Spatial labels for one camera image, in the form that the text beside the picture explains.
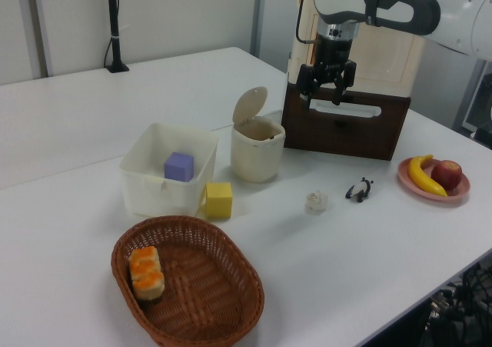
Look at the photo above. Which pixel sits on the brown wicker basket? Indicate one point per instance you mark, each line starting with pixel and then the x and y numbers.
pixel 200 281

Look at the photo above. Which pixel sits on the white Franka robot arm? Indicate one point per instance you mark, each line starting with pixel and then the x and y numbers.
pixel 403 1

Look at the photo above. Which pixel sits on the white plastic storage box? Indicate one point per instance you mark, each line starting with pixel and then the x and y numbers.
pixel 153 193

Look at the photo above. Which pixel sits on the orange topped bread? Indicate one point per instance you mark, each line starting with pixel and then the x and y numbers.
pixel 146 273

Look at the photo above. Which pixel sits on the black camera stand pole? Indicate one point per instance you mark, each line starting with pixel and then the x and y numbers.
pixel 114 24

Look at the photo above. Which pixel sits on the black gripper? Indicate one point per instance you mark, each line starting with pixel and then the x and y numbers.
pixel 333 52

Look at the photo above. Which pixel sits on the dark brown wooden drawer box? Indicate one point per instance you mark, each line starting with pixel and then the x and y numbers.
pixel 346 131

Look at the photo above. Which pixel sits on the red apple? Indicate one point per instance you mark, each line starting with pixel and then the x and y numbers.
pixel 446 174

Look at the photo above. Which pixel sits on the purple cube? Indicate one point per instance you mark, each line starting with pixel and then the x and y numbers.
pixel 179 166

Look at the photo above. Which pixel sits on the pink plate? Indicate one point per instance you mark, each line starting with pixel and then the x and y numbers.
pixel 459 193

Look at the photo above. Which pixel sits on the cream trash bin with lid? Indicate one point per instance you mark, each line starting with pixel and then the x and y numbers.
pixel 256 143

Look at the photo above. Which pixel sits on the yellow banana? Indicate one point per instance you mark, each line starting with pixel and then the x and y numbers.
pixel 421 175

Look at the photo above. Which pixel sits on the black white panda toy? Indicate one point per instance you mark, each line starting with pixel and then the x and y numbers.
pixel 359 189

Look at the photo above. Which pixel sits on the yellow cube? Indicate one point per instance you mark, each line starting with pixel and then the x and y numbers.
pixel 218 200

